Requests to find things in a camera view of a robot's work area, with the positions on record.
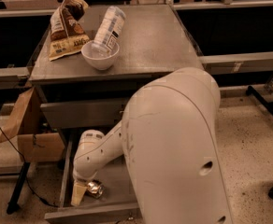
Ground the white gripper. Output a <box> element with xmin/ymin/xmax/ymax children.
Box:
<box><xmin>71</xmin><ymin>167</ymin><xmax>98</xmax><ymax>206</ymax></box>

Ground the brown chip bag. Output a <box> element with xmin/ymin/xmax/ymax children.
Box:
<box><xmin>49</xmin><ymin>0</ymin><xmax>90</xmax><ymax>61</ymax></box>

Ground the cardboard box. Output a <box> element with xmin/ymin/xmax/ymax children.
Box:
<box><xmin>0</xmin><ymin>88</ymin><xmax>65</xmax><ymax>162</ymax></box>

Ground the black table leg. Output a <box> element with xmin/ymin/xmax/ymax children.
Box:
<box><xmin>7</xmin><ymin>162</ymin><xmax>30</xmax><ymax>215</ymax></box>

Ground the black cable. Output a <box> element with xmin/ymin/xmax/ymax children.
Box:
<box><xmin>0</xmin><ymin>103</ymin><xmax>59</xmax><ymax>208</ymax></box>

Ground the black chair base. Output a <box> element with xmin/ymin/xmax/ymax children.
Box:
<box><xmin>245</xmin><ymin>85</ymin><xmax>273</xmax><ymax>133</ymax></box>

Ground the white bowl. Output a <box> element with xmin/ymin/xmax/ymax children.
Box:
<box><xmin>81</xmin><ymin>41</ymin><xmax>120</xmax><ymax>70</ymax></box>

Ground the open grey middle drawer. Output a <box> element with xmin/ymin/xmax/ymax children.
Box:
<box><xmin>45</xmin><ymin>130</ymin><xmax>142</xmax><ymax>224</ymax></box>

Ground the crushed orange can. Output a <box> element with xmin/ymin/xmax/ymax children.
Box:
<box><xmin>87</xmin><ymin>180</ymin><xmax>105</xmax><ymax>199</ymax></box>

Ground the closed grey top drawer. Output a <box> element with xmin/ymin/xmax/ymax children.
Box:
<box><xmin>40</xmin><ymin>98</ymin><xmax>128</xmax><ymax>129</ymax></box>

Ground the grey drawer cabinet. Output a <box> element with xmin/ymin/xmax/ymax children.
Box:
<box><xmin>28</xmin><ymin>4</ymin><xmax>205</xmax><ymax>142</ymax></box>

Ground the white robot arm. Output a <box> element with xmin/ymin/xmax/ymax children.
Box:
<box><xmin>71</xmin><ymin>67</ymin><xmax>233</xmax><ymax>224</ymax></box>

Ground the clear plastic water bottle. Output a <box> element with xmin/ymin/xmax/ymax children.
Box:
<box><xmin>92</xmin><ymin>6</ymin><xmax>126</xmax><ymax>57</ymax></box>

